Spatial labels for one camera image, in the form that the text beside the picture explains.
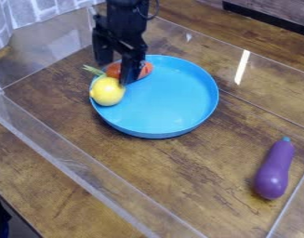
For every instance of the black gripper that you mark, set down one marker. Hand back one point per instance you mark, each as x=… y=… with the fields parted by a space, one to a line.
x=119 y=32

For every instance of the orange toy carrot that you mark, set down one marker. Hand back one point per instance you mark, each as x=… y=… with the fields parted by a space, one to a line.
x=113 y=70

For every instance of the blue round tray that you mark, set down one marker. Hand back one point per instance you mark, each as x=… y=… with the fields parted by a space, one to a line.
x=166 y=104

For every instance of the yellow toy lemon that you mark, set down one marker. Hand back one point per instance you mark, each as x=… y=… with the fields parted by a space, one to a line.
x=107 y=91

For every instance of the white grid curtain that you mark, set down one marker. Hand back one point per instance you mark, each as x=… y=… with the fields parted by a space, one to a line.
x=19 y=13

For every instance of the purple toy eggplant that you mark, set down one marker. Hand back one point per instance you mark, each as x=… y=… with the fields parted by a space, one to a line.
x=272 y=179

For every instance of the clear acrylic enclosure wall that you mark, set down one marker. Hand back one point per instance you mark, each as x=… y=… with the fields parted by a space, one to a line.
x=83 y=181

